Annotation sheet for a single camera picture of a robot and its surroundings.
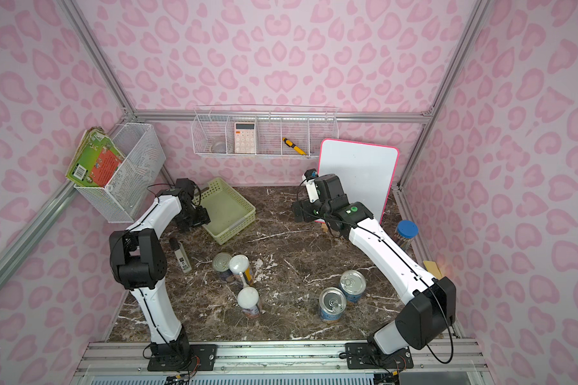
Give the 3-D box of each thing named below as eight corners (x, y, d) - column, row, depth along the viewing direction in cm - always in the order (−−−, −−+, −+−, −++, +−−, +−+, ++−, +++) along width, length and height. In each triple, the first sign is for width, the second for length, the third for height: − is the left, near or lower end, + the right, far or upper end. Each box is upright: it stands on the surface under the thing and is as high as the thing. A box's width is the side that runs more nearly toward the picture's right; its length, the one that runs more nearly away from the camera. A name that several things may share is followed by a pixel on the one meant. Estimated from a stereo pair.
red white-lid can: (243, 318, 83) (236, 306, 73) (245, 299, 87) (239, 286, 77) (261, 318, 83) (256, 306, 73) (263, 299, 87) (258, 286, 77)
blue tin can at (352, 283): (338, 307, 85) (343, 295, 76) (336, 283, 90) (340, 269, 81) (361, 306, 85) (368, 295, 76) (357, 283, 90) (363, 269, 81)
